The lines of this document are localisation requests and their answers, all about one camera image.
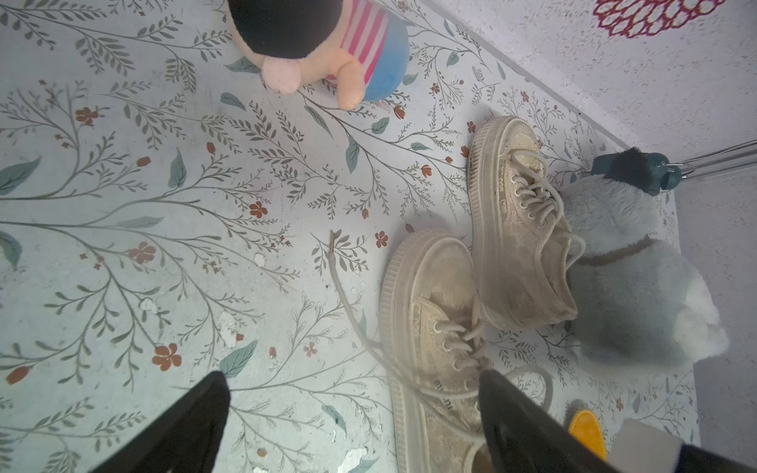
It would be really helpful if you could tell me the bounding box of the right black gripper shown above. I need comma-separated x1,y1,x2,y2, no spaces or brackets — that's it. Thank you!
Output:
608,419,756,473

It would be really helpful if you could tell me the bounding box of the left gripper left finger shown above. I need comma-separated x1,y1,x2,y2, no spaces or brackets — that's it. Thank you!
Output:
95,371,231,472

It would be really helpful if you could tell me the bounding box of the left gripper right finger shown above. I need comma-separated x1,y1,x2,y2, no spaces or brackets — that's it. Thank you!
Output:
478,370,614,472

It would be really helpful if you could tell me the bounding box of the orange insole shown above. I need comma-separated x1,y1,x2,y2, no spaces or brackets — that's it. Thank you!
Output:
568,408,608,460

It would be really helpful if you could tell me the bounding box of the beige sneaker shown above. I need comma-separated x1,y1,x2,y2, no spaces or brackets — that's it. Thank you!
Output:
326,229,554,473
468,116,585,331

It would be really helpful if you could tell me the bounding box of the grey white plush dog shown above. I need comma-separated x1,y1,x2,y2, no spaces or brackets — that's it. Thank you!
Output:
561,175,729,371

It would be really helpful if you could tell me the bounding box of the floral table mat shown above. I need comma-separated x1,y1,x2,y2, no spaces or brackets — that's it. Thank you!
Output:
0,0,702,473

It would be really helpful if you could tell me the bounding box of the black-haired small doll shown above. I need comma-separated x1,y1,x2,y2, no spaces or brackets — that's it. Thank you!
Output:
227,0,410,112

